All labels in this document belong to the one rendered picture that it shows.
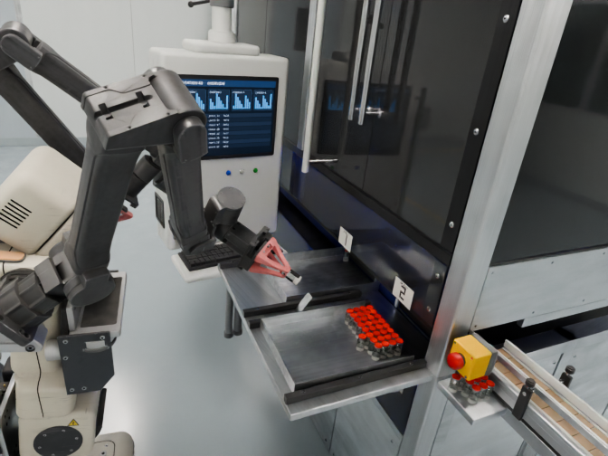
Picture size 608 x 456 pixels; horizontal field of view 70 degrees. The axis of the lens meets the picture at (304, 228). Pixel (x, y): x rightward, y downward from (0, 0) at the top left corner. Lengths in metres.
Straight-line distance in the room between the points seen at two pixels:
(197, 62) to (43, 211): 0.89
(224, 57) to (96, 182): 1.12
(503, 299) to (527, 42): 0.60
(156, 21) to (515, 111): 5.56
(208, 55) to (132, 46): 4.57
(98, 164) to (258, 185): 1.30
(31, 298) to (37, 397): 0.38
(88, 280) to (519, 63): 0.86
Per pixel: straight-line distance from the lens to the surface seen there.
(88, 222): 0.70
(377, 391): 1.16
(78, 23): 6.19
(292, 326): 1.29
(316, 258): 1.65
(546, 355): 1.54
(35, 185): 0.93
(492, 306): 1.20
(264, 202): 1.90
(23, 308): 0.86
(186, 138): 0.58
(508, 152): 0.98
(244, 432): 2.17
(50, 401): 1.20
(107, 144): 0.56
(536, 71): 0.97
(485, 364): 1.14
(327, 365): 1.18
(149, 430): 2.22
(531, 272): 1.24
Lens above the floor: 1.67
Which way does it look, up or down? 25 degrees down
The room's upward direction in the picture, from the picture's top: 6 degrees clockwise
